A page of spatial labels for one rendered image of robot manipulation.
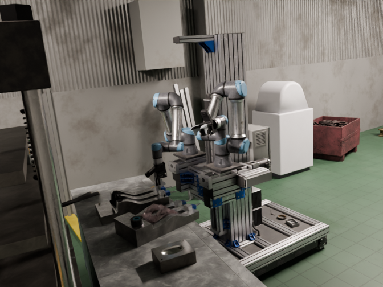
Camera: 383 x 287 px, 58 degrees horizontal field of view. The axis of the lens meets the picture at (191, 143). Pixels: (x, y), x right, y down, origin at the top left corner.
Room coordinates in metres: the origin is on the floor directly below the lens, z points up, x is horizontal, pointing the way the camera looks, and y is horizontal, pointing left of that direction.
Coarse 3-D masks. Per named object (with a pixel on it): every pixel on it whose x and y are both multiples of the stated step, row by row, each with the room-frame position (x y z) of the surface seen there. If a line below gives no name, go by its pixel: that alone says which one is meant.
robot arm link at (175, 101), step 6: (174, 96) 2.74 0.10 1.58; (174, 102) 2.72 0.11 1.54; (180, 102) 2.73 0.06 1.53; (174, 108) 2.72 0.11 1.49; (180, 108) 2.72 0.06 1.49; (174, 114) 2.70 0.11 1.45; (180, 114) 2.70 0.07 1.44; (174, 120) 2.68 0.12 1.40; (180, 120) 2.69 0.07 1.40; (174, 126) 2.66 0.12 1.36; (180, 126) 2.67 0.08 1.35; (174, 132) 2.64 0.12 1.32; (180, 132) 2.65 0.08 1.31; (174, 138) 2.62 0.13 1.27; (180, 138) 2.63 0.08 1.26; (168, 144) 2.61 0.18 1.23; (174, 144) 2.60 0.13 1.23; (180, 144) 2.59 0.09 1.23; (174, 150) 2.59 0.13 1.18; (180, 150) 2.58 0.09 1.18
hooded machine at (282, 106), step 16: (272, 96) 5.12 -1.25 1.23; (288, 96) 5.03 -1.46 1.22; (304, 96) 5.18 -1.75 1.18; (256, 112) 5.33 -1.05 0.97; (272, 112) 5.07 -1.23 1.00; (288, 112) 5.00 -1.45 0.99; (304, 112) 5.12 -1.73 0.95; (272, 128) 5.01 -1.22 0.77; (288, 128) 4.97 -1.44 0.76; (304, 128) 5.12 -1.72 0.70; (272, 144) 5.02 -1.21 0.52; (288, 144) 4.97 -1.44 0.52; (304, 144) 5.12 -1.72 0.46; (272, 160) 5.03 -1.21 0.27; (288, 160) 4.96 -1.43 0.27; (304, 160) 5.12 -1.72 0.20
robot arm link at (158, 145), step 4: (152, 144) 2.55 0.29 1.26; (156, 144) 2.53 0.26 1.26; (160, 144) 2.55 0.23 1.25; (152, 148) 2.53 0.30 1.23; (156, 148) 2.52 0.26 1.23; (160, 148) 2.54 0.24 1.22; (152, 152) 2.53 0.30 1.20; (156, 152) 2.52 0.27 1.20; (160, 152) 2.53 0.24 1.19; (152, 156) 2.54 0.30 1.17; (156, 156) 2.52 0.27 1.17; (160, 156) 2.53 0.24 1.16
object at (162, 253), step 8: (184, 240) 1.77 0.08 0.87; (152, 248) 1.71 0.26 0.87; (160, 248) 1.70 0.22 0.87; (168, 248) 1.71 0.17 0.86; (176, 248) 1.72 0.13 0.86; (184, 248) 1.68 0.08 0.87; (192, 248) 1.68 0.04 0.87; (152, 256) 1.70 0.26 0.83; (160, 256) 1.63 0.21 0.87; (168, 256) 1.62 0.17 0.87; (176, 256) 1.61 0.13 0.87; (184, 256) 1.63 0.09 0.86; (192, 256) 1.64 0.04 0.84; (160, 264) 1.57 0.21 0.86; (168, 264) 1.59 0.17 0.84; (176, 264) 1.61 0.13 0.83; (184, 264) 1.62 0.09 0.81; (160, 272) 1.59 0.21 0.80
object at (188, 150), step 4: (184, 144) 2.97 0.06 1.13; (188, 144) 2.95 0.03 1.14; (192, 144) 2.96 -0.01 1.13; (184, 148) 2.96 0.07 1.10; (188, 148) 2.95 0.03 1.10; (192, 148) 2.95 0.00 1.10; (196, 148) 2.98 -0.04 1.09; (184, 152) 2.95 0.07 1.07; (188, 152) 2.95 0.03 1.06; (192, 152) 2.94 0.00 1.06; (196, 152) 2.96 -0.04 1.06
